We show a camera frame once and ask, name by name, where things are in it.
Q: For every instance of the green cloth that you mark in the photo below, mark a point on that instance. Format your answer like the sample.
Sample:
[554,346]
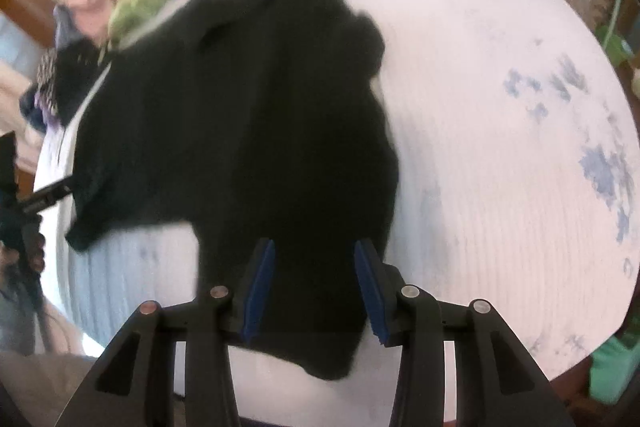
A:
[137,7]

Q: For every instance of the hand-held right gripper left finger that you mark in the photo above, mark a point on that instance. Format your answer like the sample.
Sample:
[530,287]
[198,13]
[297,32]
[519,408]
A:
[259,287]

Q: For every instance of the green bag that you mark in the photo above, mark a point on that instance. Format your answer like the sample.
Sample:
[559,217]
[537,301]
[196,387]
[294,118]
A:
[615,369]

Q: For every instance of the person's left hand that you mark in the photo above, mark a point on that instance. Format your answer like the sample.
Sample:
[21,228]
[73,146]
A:
[36,252]

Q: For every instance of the pile of dark clothes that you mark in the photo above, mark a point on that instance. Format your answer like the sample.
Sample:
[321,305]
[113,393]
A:
[62,77]

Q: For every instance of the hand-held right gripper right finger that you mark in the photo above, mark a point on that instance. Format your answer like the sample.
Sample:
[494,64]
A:
[371,292]

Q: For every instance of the white blue patterned bedsheet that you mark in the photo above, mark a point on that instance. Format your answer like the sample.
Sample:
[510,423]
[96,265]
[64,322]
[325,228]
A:
[500,147]

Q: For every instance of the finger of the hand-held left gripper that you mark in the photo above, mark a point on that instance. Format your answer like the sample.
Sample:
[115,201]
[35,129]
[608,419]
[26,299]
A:
[49,193]

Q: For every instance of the black shirt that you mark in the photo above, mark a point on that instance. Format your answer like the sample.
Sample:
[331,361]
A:
[260,117]

